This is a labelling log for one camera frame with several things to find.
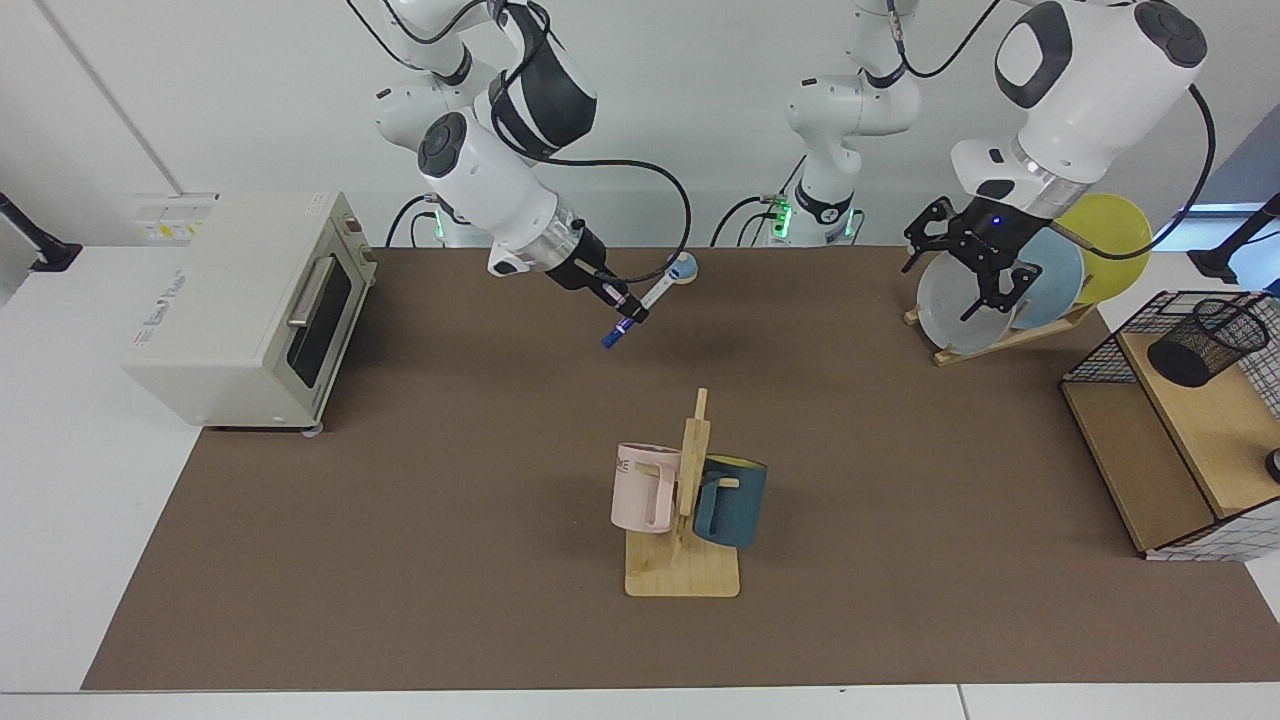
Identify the white wall socket box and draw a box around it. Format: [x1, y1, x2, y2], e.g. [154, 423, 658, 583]
[133, 193, 219, 246]

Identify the wooden cup stand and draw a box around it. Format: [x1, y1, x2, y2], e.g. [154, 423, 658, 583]
[625, 388, 742, 599]

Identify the wooden plate rack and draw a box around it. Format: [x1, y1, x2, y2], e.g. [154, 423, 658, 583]
[904, 300, 1096, 367]

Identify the pale toaster oven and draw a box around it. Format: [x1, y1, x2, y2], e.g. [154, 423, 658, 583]
[122, 192, 379, 436]

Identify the light blue plate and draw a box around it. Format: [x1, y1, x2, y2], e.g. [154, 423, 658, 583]
[1010, 226, 1086, 331]

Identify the wire basket with wooden floor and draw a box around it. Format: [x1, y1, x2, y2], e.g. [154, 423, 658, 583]
[1060, 290, 1280, 563]

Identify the yellow plate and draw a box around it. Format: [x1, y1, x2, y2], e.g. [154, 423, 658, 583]
[1056, 193, 1153, 305]

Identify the white marker with blue cap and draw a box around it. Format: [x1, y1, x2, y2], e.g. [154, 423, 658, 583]
[601, 257, 692, 350]

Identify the grey plate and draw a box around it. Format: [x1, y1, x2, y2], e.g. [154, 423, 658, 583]
[917, 250, 1017, 356]

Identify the dark teal mug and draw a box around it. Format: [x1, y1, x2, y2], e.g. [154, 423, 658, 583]
[692, 455, 769, 549]

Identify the pink mug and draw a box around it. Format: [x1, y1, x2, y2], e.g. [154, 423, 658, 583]
[611, 443, 683, 535]

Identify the black clamp stand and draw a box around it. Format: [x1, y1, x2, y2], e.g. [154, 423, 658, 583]
[1188, 195, 1280, 286]
[0, 192, 83, 273]

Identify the brown table cloth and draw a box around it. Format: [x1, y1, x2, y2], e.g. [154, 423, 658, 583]
[82, 247, 1280, 691]

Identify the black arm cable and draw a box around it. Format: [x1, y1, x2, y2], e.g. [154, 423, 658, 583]
[888, 0, 1217, 263]
[345, 0, 693, 286]

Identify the black mesh pen holder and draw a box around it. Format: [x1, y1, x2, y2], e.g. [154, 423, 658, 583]
[1146, 297, 1271, 389]

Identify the black base cable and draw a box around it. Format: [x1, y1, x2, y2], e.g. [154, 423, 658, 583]
[710, 155, 807, 249]
[385, 193, 443, 249]

